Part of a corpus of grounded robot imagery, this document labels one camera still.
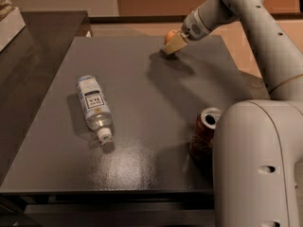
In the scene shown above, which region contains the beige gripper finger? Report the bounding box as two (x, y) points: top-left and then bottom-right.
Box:
(163, 31), (187, 55)

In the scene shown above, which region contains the orange fruit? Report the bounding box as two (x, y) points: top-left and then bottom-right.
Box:
(165, 30), (177, 44)

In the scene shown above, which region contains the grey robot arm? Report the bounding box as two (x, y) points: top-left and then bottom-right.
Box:
(164, 0), (303, 227)

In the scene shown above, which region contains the clear plastic water bottle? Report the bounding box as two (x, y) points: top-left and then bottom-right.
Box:
(76, 76), (113, 145)

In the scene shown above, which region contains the red soda can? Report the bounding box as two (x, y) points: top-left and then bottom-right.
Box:
(188, 107), (223, 162)

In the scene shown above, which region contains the dark side table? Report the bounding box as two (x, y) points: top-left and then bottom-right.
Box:
(0, 10), (91, 183)

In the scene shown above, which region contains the white box with items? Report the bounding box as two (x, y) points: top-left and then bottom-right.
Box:
(0, 0), (26, 52)

